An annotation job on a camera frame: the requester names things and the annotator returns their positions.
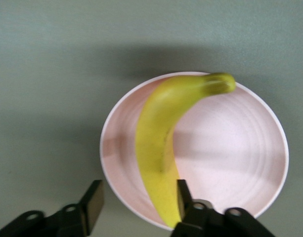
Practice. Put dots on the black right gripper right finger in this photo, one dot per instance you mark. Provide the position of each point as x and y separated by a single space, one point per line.
190 217

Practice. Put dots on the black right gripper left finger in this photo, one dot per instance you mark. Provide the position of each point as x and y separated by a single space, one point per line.
89 205

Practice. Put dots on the yellow banana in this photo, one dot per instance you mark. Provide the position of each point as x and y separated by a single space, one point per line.
156 138

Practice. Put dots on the pink round plate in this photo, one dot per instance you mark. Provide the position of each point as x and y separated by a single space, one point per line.
228 153

